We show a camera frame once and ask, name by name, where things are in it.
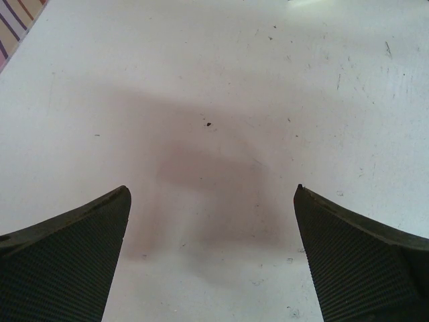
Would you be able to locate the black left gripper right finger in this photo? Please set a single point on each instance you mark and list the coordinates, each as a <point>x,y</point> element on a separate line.
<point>362,270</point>

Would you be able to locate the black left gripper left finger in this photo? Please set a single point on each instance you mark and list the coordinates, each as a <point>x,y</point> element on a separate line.
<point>62,269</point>

